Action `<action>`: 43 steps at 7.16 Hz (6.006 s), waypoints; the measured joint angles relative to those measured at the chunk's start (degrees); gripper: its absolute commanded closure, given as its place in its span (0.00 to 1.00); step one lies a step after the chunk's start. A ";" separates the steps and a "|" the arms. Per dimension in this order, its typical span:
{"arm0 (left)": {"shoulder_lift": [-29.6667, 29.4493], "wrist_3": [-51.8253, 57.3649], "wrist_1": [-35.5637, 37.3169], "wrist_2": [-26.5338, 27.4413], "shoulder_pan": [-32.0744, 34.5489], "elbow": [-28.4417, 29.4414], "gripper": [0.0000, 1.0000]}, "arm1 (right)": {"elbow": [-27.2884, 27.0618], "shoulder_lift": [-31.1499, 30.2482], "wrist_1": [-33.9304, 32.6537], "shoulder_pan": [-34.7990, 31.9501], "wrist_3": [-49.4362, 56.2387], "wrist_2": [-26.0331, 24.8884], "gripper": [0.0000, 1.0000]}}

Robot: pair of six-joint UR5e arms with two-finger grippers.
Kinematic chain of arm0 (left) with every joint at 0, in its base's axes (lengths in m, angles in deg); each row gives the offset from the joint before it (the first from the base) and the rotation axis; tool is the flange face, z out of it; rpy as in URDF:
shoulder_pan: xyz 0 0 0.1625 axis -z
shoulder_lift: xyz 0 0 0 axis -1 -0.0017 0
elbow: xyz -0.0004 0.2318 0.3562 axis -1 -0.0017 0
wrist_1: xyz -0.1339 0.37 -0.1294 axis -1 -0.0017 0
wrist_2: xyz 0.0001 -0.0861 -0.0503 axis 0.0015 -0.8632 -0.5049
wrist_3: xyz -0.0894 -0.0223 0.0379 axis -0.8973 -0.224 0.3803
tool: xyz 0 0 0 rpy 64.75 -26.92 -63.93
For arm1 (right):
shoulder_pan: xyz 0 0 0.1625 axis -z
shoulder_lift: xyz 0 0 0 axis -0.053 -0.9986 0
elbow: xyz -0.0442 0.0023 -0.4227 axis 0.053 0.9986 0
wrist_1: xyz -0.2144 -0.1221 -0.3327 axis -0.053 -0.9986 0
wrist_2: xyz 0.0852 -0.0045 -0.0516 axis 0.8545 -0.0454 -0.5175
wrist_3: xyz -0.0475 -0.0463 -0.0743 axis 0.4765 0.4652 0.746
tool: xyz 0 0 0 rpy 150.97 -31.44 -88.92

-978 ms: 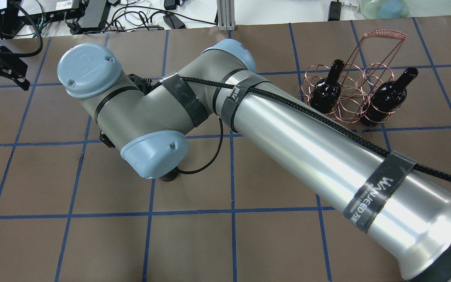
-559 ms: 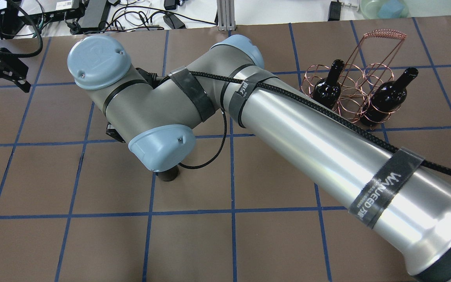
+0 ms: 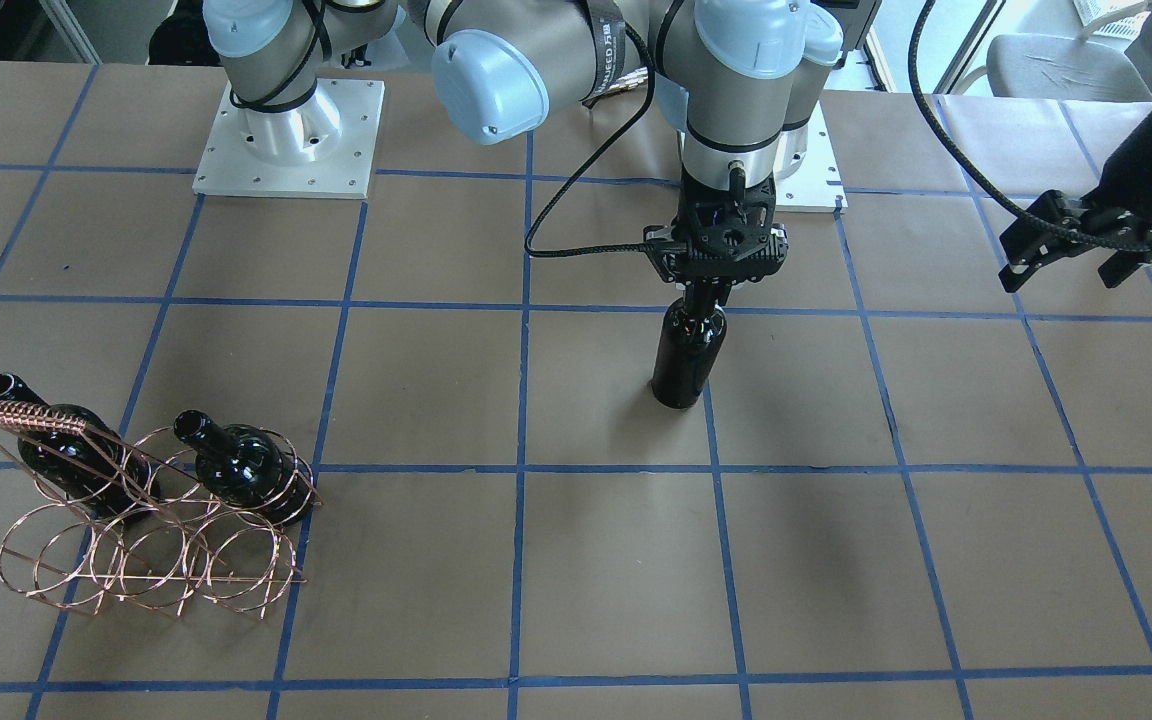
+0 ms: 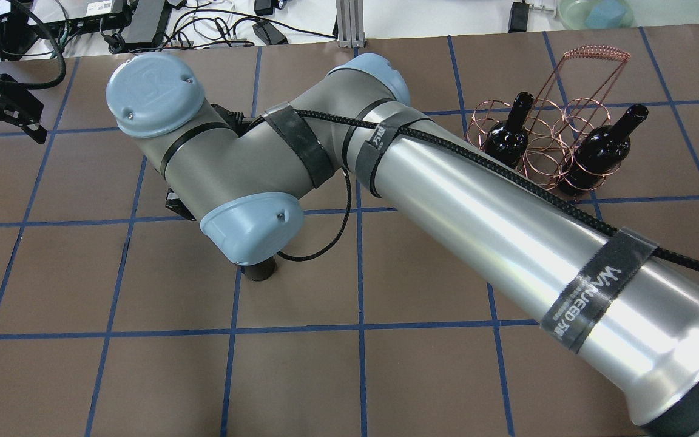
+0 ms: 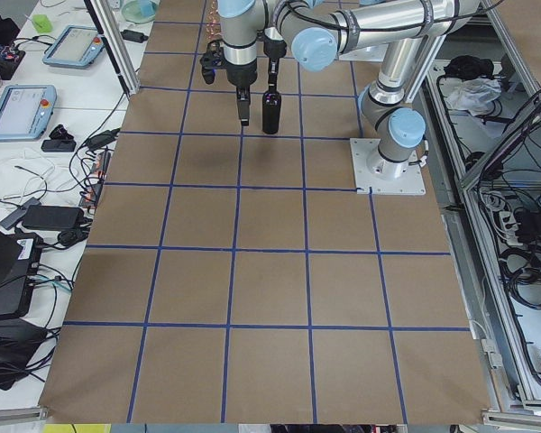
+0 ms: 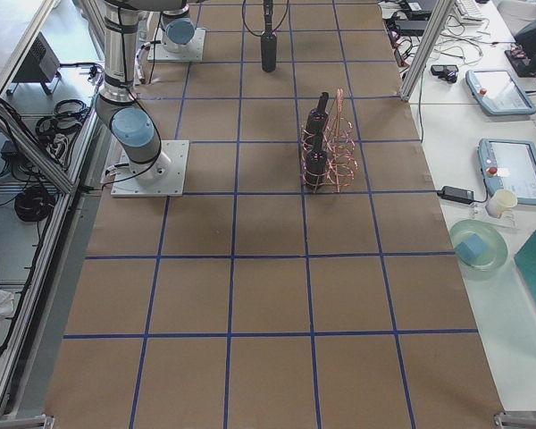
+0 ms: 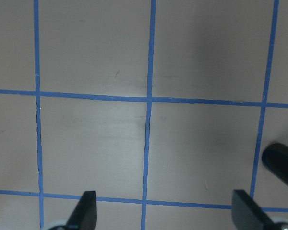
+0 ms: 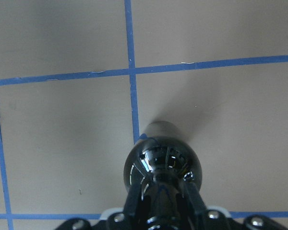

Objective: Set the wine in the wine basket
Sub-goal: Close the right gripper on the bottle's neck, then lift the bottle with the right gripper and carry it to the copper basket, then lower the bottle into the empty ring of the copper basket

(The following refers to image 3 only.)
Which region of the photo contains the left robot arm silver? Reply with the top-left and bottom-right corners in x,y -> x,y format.
406,1 -> 844,314

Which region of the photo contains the dark wine bottle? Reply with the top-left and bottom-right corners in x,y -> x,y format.
650,283 -> 727,409

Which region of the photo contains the copper wire wine rack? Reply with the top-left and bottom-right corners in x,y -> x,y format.
0,401 -> 306,619

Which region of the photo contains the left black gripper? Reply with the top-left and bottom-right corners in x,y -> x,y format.
644,184 -> 788,316

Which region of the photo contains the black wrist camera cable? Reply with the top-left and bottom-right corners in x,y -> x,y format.
524,20 -> 682,259

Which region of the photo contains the dark bottle in rack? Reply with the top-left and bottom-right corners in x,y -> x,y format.
172,409 -> 312,526
0,373 -> 162,526

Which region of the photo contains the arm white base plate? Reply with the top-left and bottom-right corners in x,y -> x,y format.
774,103 -> 849,213
192,79 -> 387,200

